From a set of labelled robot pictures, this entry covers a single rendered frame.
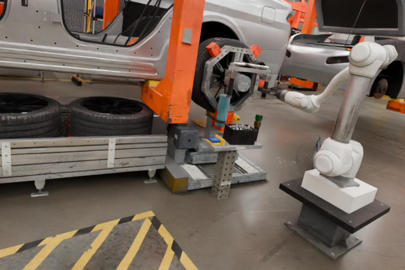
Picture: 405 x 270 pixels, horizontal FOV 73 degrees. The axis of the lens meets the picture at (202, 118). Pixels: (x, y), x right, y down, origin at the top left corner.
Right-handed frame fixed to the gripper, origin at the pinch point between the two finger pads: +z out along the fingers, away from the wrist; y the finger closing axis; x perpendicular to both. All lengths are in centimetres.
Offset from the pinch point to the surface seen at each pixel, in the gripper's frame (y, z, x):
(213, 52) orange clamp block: -41, 21, 23
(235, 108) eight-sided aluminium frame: -9.9, 20.4, -22.4
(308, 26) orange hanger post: 344, 281, 96
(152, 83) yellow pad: -74, 59, -12
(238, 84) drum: -22.4, 6.2, 1.1
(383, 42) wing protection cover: 260, 66, 67
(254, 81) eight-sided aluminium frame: 5.9, 21.9, 2.4
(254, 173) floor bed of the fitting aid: 7, -2, -75
